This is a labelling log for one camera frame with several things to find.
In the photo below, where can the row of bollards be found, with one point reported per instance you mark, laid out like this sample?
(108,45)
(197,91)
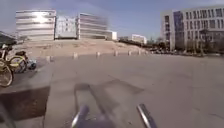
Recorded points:
(75,55)

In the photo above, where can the grey banded building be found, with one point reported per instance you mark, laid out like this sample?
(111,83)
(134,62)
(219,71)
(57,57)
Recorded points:
(93,26)

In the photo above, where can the bare earth slope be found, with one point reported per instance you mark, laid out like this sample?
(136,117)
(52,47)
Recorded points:
(73,46)

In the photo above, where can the grey paved square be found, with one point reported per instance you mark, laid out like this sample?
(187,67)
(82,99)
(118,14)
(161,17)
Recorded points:
(150,86)

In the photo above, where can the robot's own part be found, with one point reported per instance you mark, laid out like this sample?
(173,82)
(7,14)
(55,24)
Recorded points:
(145,115)
(80,116)

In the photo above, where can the white banded building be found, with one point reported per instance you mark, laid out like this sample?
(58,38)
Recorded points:
(35,25)

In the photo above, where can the large pale building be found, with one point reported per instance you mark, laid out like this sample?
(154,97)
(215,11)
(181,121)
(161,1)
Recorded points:
(193,30)

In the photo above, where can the yellow bicycle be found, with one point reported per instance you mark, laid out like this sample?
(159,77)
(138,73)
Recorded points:
(5,74)
(18,61)

